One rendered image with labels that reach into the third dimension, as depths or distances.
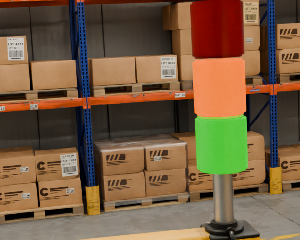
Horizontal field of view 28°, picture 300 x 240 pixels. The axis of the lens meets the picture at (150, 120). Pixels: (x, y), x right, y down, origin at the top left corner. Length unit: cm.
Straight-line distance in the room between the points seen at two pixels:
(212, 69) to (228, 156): 8
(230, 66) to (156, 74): 772
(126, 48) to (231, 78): 895
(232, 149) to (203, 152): 3
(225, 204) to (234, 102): 10
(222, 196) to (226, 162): 4
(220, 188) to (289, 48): 842
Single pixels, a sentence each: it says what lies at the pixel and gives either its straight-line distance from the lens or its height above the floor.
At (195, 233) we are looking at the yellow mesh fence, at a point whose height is 210.
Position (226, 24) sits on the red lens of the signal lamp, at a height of 230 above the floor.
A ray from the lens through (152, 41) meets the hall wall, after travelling 959.
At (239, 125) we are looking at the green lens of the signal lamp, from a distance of 57.
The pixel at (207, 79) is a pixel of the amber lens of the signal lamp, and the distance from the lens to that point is 56.
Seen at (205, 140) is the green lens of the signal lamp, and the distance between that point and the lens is 57.
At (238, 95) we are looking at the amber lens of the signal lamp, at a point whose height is 223.
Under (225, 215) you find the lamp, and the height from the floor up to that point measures 212.
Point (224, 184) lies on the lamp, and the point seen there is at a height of 215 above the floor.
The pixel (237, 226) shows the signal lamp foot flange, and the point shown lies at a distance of 61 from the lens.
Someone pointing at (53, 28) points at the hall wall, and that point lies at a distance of 935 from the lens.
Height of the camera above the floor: 229
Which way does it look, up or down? 7 degrees down
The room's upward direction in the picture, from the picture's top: 3 degrees counter-clockwise
